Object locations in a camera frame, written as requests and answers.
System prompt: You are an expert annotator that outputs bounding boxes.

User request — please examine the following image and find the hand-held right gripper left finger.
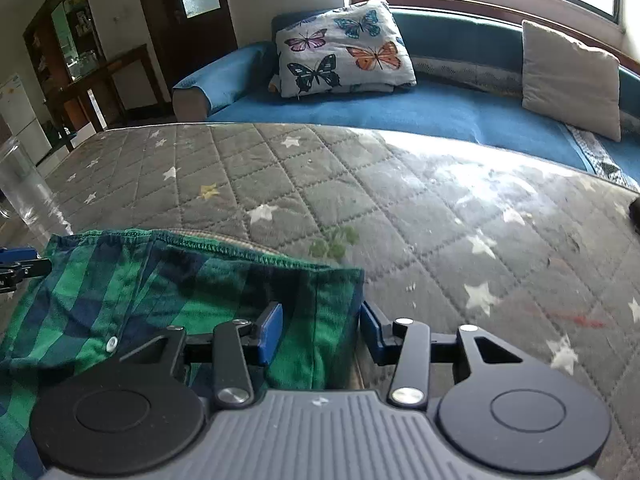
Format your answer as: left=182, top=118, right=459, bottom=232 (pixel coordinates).
left=119, top=302, right=284, bottom=407

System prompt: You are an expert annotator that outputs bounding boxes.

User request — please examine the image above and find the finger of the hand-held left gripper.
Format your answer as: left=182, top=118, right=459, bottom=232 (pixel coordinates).
left=0, top=246, right=52, bottom=295

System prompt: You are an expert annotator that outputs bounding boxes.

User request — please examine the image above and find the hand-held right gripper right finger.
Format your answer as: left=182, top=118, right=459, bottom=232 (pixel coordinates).
left=360, top=300, right=526, bottom=407

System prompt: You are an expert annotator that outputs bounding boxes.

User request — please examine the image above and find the green plaid garment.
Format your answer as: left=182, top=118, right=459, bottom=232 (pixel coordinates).
left=0, top=229, right=366, bottom=480

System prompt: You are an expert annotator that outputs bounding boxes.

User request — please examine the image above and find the clear glass mug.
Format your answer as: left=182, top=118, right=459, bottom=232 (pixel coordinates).
left=0, top=137, right=73, bottom=236

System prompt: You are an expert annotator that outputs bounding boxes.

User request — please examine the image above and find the white fridge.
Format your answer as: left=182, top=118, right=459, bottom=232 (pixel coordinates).
left=0, top=72, right=52, bottom=167

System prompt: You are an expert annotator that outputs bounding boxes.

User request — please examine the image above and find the dark wooden side table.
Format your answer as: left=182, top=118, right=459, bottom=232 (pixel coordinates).
left=47, top=44, right=152, bottom=152

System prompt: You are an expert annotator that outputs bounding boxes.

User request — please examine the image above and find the blue sofa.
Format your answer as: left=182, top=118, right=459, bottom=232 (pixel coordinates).
left=172, top=0, right=640, bottom=187

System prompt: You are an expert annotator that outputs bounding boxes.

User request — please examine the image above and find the dark wooden cabinet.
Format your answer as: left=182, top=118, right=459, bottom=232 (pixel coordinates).
left=22, top=0, right=107, bottom=128

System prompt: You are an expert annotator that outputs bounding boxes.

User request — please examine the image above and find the butterfly print pillow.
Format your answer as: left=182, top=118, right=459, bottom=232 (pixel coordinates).
left=269, top=0, right=417, bottom=99

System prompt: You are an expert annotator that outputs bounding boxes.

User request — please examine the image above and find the dark wooden door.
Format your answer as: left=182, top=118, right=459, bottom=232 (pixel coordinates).
left=131, top=0, right=239, bottom=117

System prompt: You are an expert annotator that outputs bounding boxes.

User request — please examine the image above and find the beige pillow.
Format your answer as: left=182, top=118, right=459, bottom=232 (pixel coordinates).
left=520, top=20, right=622, bottom=142

